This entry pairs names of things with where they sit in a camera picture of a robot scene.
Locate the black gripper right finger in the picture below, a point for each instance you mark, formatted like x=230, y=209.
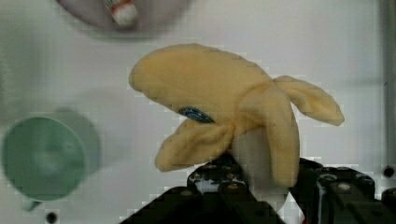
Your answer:
x=340, y=195

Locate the grey round plate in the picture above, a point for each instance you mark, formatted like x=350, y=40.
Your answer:
x=151, y=13

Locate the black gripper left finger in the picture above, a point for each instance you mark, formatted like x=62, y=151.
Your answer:
x=216, y=193

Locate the green mug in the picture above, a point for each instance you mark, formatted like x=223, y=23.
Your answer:
x=45, y=157

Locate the yellow plush banana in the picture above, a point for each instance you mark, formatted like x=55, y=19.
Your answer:
x=231, y=105

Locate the red plush ketchup bottle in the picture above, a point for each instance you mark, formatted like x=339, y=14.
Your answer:
x=123, y=12

